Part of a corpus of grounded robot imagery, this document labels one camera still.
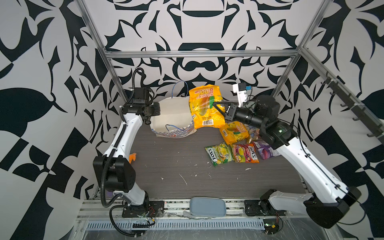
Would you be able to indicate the wall hook rack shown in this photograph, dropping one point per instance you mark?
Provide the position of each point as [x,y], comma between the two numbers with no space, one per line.
[361,111]

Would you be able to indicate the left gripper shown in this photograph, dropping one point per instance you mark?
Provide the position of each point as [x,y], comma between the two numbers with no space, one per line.
[156,111]

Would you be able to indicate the yellow mango candy bag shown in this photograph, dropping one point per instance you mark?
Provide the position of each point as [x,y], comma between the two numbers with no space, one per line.
[234,132]

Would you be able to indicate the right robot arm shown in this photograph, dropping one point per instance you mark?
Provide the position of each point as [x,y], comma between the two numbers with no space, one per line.
[330,199]

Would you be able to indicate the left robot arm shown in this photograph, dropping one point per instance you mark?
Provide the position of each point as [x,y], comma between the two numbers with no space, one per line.
[115,175]

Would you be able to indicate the purple snack pack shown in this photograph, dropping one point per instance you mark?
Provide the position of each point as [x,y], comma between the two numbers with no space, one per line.
[265,150]

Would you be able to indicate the green spring candy bag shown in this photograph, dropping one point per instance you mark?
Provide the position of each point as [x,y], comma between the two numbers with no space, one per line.
[220,154]

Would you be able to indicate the red fruit snack bag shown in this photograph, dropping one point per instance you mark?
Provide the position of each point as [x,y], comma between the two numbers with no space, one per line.
[254,134]

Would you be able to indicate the grey-blue pouch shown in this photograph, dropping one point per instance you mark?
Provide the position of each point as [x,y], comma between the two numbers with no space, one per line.
[207,207]

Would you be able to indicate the orange snack pack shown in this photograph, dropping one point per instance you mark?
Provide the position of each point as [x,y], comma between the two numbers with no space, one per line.
[245,153]

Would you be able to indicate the orange plush toy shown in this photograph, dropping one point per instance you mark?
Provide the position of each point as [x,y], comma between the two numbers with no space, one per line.
[132,157]

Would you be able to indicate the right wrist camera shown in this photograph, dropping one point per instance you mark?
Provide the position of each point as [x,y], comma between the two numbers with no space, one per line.
[241,91]

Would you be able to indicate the blue checkered paper bag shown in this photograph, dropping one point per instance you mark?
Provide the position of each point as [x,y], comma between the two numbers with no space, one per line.
[175,120]

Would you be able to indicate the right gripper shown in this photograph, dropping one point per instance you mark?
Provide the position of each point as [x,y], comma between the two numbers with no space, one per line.
[234,112]

